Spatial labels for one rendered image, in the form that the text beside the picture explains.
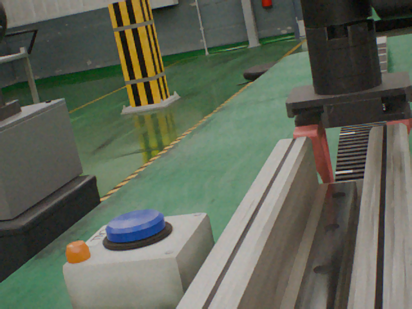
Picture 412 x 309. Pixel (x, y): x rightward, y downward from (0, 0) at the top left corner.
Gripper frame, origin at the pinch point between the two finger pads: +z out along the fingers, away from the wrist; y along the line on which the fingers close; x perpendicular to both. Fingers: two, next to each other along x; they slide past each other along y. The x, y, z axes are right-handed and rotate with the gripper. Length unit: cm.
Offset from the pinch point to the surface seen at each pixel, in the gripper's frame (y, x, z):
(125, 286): -13.7, -22.6, -3.2
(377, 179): 2.2, -20.1, -7.6
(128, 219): -14.1, -18.8, -6.2
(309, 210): -3.0, -13.3, -3.5
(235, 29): -240, 1104, 92
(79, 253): -16.5, -22.0, -5.5
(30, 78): -231, 364, 28
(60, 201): -37.9, 15.5, 3.4
